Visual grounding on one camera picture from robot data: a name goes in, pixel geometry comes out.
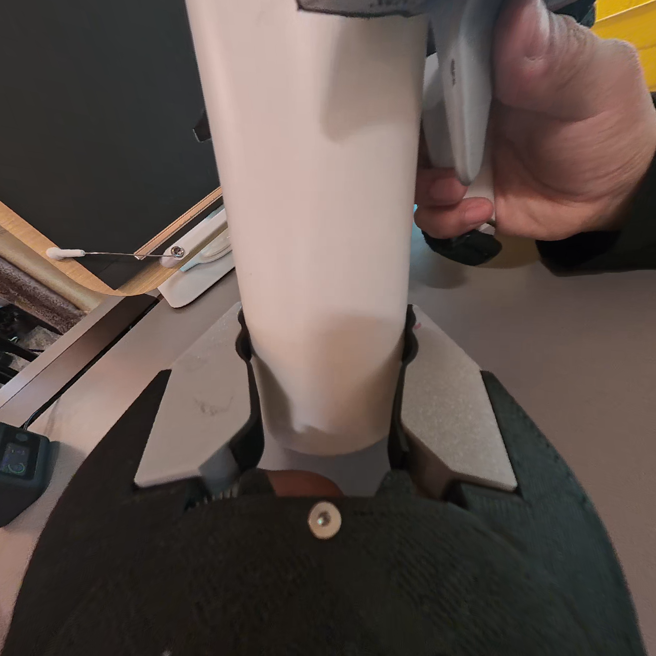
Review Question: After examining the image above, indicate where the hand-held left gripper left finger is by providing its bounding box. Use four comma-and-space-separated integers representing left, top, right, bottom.
133, 302, 266, 490

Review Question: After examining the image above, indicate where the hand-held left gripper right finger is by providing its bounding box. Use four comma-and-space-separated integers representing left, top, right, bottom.
387, 305, 518, 502

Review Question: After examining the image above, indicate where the yellow plastic bin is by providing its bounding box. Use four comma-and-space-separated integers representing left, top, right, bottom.
492, 0, 656, 268

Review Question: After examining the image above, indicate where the person's right hand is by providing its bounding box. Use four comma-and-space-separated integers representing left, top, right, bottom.
413, 0, 656, 242

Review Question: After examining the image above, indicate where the black board on white stand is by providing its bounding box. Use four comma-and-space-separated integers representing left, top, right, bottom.
0, 0, 237, 309

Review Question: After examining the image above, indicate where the black battery charging case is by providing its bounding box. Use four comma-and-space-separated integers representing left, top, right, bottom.
0, 422, 53, 527

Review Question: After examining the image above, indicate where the black charger cable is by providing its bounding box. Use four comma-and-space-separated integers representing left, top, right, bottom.
22, 378, 70, 432

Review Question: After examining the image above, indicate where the thin steel tether wire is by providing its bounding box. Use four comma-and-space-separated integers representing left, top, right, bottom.
46, 245, 186, 263

